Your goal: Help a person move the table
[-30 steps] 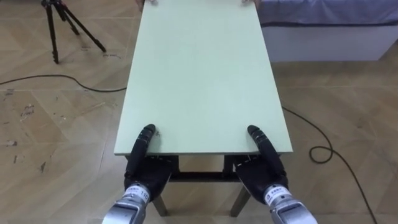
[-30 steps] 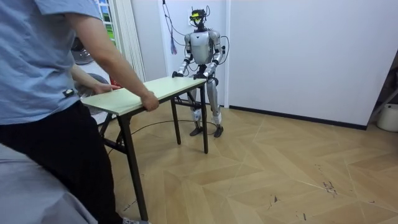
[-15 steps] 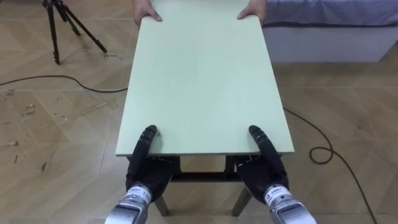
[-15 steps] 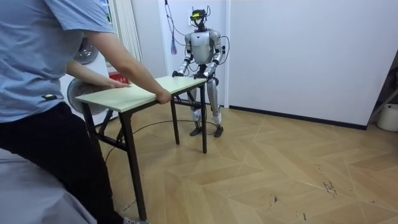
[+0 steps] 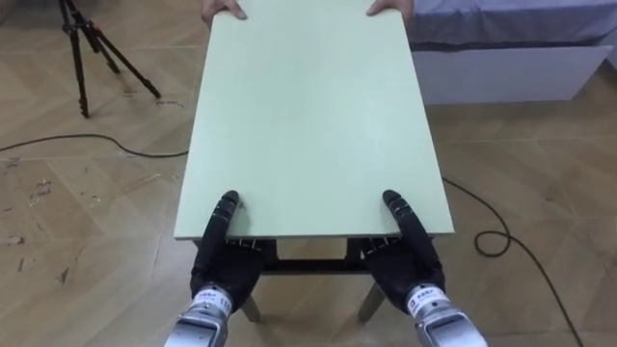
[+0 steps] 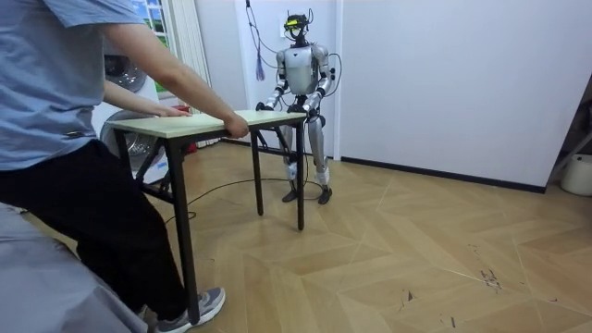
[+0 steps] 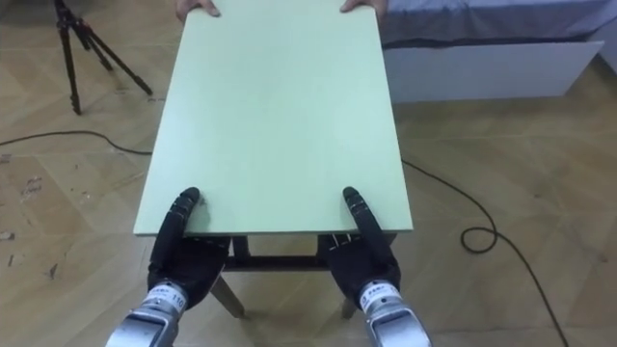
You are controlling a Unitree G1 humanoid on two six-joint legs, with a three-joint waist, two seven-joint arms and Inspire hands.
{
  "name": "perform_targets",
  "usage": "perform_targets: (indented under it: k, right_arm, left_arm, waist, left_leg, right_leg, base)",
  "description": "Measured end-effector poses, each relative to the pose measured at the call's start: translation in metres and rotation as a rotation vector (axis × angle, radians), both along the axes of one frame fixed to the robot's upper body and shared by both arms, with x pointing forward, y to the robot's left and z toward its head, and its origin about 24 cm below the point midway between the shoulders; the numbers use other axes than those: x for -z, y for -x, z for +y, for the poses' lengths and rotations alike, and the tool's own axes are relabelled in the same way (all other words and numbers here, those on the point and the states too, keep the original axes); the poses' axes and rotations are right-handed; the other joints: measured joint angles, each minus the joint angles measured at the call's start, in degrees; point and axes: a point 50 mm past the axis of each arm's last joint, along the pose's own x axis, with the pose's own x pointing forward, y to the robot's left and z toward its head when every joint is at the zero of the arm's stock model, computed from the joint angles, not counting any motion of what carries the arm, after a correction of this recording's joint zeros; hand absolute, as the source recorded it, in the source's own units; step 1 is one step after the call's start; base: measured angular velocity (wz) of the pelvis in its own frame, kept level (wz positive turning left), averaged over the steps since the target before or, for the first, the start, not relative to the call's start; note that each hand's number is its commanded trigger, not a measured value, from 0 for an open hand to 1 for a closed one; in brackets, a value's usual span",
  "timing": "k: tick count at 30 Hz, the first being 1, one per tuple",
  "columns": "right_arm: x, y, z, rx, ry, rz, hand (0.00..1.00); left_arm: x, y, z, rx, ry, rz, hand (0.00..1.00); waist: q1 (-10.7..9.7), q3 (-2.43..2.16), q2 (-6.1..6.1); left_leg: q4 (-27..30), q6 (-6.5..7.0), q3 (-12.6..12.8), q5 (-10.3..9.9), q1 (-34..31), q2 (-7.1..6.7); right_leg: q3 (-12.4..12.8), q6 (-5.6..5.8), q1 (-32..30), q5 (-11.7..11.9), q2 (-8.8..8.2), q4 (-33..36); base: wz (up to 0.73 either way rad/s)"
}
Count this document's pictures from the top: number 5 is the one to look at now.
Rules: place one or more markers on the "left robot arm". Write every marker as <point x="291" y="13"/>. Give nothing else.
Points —
<point x="202" y="320"/>

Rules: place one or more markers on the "pale green table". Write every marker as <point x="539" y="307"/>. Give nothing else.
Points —
<point x="313" y="120"/>

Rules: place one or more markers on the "grey bed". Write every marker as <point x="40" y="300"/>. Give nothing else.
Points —
<point x="506" y="48"/>

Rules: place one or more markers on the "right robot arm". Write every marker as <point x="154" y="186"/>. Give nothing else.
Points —
<point x="441" y="320"/>

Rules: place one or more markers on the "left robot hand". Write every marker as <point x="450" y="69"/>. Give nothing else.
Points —
<point x="219" y="270"/>

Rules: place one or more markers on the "black camera tripod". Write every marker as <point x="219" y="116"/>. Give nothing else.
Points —
<point x="94" y="50"/>

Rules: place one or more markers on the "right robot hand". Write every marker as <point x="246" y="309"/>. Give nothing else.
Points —
<point x="410" y="270"/>

